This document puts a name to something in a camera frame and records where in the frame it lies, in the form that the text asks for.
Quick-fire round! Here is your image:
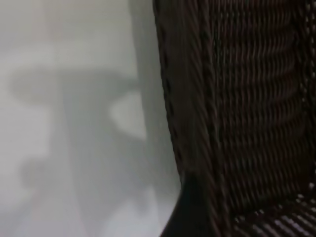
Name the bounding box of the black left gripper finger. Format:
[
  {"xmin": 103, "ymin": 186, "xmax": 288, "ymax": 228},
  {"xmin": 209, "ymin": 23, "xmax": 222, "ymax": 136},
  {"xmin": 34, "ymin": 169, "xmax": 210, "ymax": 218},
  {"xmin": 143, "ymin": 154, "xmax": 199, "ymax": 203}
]
[{"xmin": 160, "ymin": 171, "xmax": 219, "ymax": 237}]

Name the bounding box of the black woven basket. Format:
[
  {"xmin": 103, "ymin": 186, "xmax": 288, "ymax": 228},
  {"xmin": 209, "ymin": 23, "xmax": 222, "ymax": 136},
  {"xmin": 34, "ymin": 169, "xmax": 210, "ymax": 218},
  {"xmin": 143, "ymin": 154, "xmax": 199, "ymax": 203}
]
[{"xmin": 152, "ymin": 0, "xmax": 316, "ymax": 237}]

